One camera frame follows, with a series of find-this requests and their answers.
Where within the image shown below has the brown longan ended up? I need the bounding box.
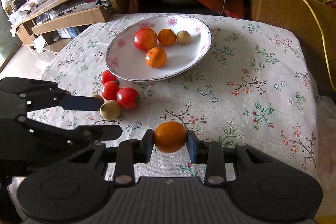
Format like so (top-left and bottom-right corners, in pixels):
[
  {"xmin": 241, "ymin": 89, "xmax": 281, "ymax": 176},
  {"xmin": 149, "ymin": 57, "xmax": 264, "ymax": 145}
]
[
  {"xmin": 176, "ymin": 31, "xmax": 191, "ymax": 45},
  {"xmin": 91, "ymin": 94, "xmax": 105, "ymax": 103},
  {"xmin": 100, "ymin": 100, "xmax": 121, "ymax": 120}
]

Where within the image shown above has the orange tangerine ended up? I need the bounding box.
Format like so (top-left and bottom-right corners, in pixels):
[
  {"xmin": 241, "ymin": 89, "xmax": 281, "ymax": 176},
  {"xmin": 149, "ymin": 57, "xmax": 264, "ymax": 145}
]
[
  {"xmin": 154, "ymin": 121, "xmax": 187, "ymax": 153},
  {"xmin": 157, "ymin": 28, "xmax": 176, "ymax": 46},
  {"xmin": 145, "ymin": 47, "xmax": 167, "ymax": 68}
]

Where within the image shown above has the red cherry tomato back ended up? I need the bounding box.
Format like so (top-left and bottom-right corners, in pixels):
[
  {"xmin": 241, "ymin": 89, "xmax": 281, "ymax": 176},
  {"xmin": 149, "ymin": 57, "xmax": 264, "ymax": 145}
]
[{"xmin": 100, "ymin": 71, "xmax": 118, "ymax": 85}]

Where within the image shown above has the red cherry tomato large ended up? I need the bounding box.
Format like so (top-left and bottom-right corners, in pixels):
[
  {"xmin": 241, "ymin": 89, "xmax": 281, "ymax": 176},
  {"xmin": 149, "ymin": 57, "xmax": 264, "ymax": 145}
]
[{"xmin": 117, "ymin": 87, "xmax": 139, "ymax": 109}]

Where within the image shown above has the large red apple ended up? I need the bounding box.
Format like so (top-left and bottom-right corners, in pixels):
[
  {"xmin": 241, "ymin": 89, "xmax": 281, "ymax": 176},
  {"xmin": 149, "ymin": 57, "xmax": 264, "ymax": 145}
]
[{"xmin": 133, "ymin": 27, "xmax": 157, "ymax": 52}]

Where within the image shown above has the white floral ceramic bowl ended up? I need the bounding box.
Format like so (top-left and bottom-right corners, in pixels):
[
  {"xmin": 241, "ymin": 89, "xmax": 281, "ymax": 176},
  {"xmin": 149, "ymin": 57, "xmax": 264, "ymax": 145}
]
[{"xmin": 105, "ymin": 14, "xmax": 212, "ymax": 82}]

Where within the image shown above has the blue white box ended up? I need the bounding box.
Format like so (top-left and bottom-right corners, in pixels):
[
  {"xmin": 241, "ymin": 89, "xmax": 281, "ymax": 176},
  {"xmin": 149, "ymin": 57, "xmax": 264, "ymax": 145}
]
[{"xmin": 57, "ymin": 27, "xmax": 78, "ymax": 39}]

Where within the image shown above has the floral white tablecloth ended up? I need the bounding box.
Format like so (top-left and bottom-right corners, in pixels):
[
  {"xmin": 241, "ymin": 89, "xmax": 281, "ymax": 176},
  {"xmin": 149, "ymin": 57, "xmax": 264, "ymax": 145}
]
[{"xmin": 28, "ymin": 14, "xmax": 318, "ymax": 181}]

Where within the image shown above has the grey set-top box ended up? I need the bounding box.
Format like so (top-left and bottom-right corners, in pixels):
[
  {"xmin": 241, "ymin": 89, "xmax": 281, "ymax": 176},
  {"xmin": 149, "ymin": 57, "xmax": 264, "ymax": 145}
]
[{"xmin": 56, "ymin": 0, "xmax": 111, "ymax": 16}]

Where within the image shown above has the yellow cable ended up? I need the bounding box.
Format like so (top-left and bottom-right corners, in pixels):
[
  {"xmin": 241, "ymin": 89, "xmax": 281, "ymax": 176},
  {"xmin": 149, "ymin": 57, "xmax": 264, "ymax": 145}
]
[{"xmin": 260, "ymin": 0, "xmax": 336, "ymax": 92}]

